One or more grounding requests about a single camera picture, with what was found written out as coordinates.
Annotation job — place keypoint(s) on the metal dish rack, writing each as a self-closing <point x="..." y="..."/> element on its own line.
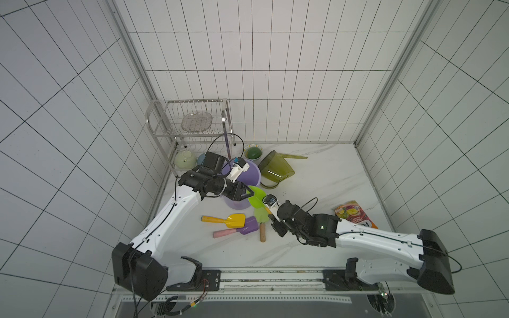
<point x="176" y="124"/>

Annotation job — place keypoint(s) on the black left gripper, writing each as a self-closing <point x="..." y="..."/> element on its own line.
<point x="239" y="189"/>

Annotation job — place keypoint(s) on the clear glass plate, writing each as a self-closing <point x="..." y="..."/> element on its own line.
<point x="197" y="122"/>

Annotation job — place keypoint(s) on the purple pink toy shovel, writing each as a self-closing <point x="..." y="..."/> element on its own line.
<point x="251" y="225"/>

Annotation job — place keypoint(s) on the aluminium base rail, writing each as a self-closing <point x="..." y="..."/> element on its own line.
<point x="284" y="285"/>

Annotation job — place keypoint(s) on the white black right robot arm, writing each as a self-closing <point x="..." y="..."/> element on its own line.
<point x="398" y="257"/>

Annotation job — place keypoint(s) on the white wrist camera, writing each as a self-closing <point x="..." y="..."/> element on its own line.
<point x="236" y="166"/>
<point x="271" y="203"/>

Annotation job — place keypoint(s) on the light green wooden-handle spade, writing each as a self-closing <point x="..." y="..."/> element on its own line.
<point x="262" y="216"/>

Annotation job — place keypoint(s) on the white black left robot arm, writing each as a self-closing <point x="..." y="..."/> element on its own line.
<point x="142" y="266"/>

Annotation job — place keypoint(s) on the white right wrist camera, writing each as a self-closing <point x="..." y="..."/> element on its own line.
<point x="271" y="203"/>

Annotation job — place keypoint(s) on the purple plastic bucket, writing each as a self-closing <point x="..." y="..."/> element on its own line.
<point x="252" y="177"/>

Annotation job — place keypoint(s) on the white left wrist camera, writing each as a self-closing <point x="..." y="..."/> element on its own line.
<point x="236" y="166"/>

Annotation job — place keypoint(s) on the green trowel orange handle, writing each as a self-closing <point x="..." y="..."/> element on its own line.
<point x="256" y="200"/>

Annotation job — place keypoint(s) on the colourful snack packet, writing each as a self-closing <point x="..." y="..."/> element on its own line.
<point x="353" y="212"/>

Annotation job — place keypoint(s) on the small bowl with green ball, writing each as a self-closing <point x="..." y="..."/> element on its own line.
<point x="253" y="152"/>

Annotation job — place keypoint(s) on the pale green bowl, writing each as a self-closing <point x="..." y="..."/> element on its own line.
<point x="185" y="160"/>

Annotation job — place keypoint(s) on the yellow plastic toy shovel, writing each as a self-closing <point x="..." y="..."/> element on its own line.
<point x="233" y="221"/>

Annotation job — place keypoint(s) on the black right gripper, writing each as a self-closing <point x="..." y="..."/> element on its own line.
<point x="283" y="221"/>

